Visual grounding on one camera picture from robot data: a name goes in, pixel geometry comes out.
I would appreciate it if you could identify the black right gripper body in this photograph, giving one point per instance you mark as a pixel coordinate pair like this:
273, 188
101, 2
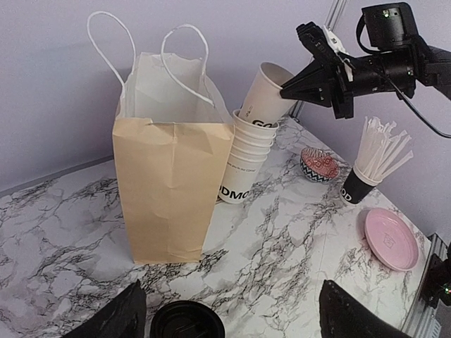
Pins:
377, 73

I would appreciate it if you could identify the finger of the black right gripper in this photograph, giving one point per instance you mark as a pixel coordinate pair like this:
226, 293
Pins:
314, 89
316, 74

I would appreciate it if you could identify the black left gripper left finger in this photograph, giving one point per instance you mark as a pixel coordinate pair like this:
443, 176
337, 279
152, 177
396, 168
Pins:
124, 316

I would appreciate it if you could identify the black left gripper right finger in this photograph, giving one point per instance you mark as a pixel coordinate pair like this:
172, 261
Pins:
341, 315

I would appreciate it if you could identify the white paper coffee cup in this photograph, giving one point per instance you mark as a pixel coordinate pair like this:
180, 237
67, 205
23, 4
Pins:
263, 105

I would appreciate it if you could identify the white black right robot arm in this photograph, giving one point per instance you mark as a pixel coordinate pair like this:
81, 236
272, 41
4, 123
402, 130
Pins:
392, 27

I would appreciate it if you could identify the brown paper takeout bag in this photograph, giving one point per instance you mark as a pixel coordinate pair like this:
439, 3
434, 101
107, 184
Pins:
172, 137

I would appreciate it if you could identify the stack of black cup lids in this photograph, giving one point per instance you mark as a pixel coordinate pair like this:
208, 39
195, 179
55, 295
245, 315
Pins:
186, 319

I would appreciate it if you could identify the patterned red blue bowl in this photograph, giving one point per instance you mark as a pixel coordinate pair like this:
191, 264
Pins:
317, 165

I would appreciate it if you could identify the bundle of white wrapped straws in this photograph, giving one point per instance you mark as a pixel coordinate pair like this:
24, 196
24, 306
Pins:
379, 151

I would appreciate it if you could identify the stack of white paper cups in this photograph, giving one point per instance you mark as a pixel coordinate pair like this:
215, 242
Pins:
250, 149

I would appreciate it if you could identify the pink plastic plate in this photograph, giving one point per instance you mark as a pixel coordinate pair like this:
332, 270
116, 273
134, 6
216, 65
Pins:
391, 240

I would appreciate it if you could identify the black cup holding straws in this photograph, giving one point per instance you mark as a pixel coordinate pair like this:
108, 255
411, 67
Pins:
356, 187

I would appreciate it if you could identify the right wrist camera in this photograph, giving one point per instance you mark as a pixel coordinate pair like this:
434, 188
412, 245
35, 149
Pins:
325, 47

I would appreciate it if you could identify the right aluminium frame post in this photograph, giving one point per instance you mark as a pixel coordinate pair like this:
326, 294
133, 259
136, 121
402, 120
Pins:
335, 13

